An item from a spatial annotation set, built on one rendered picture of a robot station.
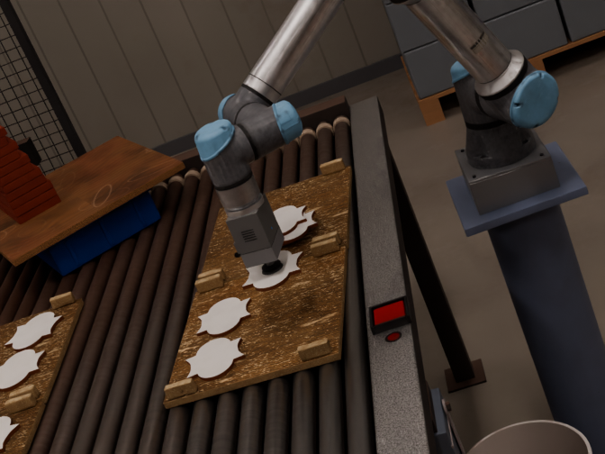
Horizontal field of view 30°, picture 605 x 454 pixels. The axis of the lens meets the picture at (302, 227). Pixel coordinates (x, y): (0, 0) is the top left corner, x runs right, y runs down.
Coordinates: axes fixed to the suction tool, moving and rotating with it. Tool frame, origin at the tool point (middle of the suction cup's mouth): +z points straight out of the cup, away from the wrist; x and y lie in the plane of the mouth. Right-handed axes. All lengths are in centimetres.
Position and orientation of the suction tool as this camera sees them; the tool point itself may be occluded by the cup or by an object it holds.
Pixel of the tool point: (275, 274)
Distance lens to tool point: 215.6
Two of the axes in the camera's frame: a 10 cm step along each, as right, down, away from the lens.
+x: 9.2, -2.5, -3.0
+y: -1.5, 4.8, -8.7
